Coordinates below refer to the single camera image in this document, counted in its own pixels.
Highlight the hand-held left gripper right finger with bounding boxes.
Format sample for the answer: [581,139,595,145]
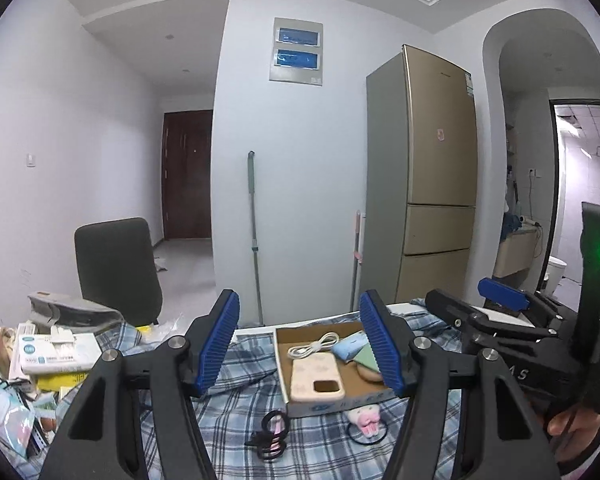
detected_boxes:
[358,288,563,480]

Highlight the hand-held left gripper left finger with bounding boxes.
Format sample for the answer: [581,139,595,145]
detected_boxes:
[39,288,242,480]

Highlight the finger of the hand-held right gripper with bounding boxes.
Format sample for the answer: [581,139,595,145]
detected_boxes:
[477,277,576,331]
[424,288,556,357]

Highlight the green cloth pouch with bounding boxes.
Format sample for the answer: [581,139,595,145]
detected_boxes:
[354,347,381,373]

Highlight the light blue soft packet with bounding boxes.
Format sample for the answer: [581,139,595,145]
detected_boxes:
[331,334,370,362]

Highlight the round beige powder puff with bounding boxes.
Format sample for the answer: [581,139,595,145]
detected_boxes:
[356,364,387,383]

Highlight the shallow cardboard box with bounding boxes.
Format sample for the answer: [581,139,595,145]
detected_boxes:
[273,321,401,418]

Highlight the white charging cable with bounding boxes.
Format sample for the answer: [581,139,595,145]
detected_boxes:
[286,332,344,360]

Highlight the person's right hand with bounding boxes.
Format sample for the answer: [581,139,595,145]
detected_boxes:
[547,402,600,476]

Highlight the blue plaid cloth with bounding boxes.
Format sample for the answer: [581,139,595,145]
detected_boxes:
[10,300,481,480]

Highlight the beige vanity cabinet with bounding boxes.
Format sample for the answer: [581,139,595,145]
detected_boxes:
[495,225,541,278]

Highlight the clear plastic bag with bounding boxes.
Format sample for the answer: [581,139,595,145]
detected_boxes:
[145,312,186,341]

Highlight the white toilet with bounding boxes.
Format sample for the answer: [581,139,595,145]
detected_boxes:
[547,256,567,288]

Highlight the white pink bunny plush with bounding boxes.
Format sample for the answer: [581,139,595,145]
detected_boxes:
[347,403,382,436]

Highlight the beige phone case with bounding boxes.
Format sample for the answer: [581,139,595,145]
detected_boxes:
[290,352,347,403]

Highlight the dark grey chair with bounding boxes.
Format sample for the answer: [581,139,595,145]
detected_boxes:
[74,217,163,328]

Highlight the gold refrigerator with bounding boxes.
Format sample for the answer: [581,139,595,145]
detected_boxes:
[365,44,478,306]

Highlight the grey bag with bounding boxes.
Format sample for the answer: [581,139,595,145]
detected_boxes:
[27,291,126,333]

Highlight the yellow paper pack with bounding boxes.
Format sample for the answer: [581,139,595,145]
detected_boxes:
[37,372,88,391]

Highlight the white tissue box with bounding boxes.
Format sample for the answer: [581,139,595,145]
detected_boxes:
[19,332,101,376]

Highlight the dark brown door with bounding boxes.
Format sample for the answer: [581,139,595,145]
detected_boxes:
[161,109,214,241]

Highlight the white and blue packet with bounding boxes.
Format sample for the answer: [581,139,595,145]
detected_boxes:
[0,377,36,456]

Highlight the pink broom handle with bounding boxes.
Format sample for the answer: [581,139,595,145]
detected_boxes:
[350,210,365,313]

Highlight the black and pink hair ties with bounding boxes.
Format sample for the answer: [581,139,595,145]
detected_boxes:
[244,410,288,461]

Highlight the black hair tie ring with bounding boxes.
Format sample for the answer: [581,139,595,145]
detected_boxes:
[346,422,388,447]

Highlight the grey wall electrical panel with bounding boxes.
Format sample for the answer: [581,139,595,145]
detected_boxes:
[269,16,325,86]

